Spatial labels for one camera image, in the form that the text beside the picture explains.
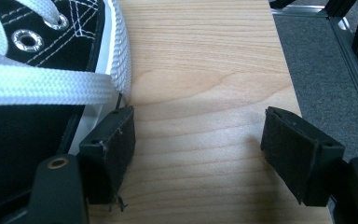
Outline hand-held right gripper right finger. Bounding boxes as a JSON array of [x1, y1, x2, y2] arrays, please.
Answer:
[[260, 105, 346, 207]]

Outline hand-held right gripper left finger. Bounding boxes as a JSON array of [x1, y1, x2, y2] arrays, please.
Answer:
[[78, 105, 137, 206]]

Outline black canvas sneaker white laces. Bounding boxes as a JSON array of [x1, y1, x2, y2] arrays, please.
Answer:
[[0, 0, 133, 224]]

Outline metal floor rail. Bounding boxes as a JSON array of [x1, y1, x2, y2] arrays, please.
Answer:
[[271, 6, 358, 136]]

